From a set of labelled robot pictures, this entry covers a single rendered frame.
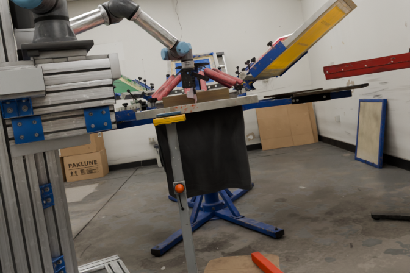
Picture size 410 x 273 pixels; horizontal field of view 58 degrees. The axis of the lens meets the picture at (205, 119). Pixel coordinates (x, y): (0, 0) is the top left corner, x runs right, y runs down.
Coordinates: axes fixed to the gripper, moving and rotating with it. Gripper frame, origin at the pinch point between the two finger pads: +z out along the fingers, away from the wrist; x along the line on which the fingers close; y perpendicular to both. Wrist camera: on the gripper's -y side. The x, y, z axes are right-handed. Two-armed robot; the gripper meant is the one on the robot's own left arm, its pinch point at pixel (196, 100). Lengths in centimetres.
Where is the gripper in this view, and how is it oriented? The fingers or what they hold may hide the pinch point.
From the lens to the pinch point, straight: 227.4
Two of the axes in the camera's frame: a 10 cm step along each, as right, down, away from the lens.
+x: 0.2, 0.5, -10.0
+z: 1.4, 9.9, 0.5
